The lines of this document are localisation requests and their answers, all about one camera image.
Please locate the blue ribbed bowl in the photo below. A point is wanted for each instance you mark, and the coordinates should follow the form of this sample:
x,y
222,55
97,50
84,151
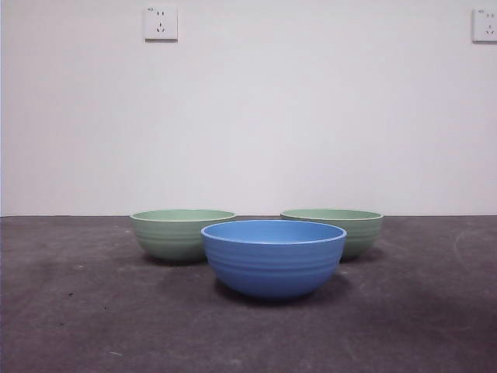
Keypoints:
x,y
272,268

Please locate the green ribbed bowl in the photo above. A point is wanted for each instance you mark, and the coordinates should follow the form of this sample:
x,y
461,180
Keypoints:
x,y
167,241
363,237

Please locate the white wall socket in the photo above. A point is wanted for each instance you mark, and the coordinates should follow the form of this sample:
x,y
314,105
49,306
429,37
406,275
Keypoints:
x,y
485,25
161,23

